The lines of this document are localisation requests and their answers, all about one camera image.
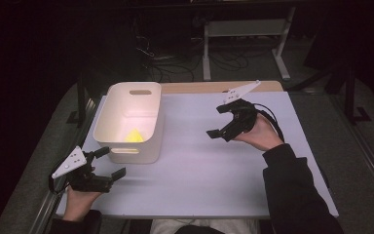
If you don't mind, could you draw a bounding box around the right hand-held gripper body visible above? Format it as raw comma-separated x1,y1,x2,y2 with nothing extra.
221,80,262,142

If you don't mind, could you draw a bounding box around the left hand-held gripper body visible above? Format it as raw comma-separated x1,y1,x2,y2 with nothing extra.
51,145,115,193

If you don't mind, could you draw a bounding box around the yellow shuttlecock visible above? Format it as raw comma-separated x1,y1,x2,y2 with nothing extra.
124,128,145,143

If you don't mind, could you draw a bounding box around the white plastic storage bin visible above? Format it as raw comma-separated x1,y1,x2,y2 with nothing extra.
93,81,166,165

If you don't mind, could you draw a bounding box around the person's left hand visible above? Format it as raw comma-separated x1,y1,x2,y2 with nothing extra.
62,186,103,222

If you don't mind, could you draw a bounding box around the person's right hand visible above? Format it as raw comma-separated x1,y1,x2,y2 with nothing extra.
234,113,285,152

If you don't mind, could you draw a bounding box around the black metal stand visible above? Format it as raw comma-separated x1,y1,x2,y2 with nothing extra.
343,64,373,127
65,69,95,129

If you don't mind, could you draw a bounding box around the person's lap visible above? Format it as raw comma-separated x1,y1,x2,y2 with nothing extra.
149,218,263,234

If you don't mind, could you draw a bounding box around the right hand-held gripper cable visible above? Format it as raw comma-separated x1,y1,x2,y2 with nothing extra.
252,102,286,143

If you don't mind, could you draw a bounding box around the hand-held gripper cable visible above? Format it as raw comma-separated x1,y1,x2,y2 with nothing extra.
252,102,286,143
47,162,70,196

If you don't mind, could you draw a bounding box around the left hand-held gripper cable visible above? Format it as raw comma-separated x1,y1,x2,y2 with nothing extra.
47,162,70,196

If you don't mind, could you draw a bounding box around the aluminium rail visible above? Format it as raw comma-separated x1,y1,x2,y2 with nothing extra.
28,97,99,234
329,94,374,200

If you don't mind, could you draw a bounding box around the tangle of black floor cables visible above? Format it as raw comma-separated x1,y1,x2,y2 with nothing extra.
131,16,276,83

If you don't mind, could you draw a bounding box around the white metal table frame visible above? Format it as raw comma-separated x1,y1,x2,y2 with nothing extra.
202,6,297,82

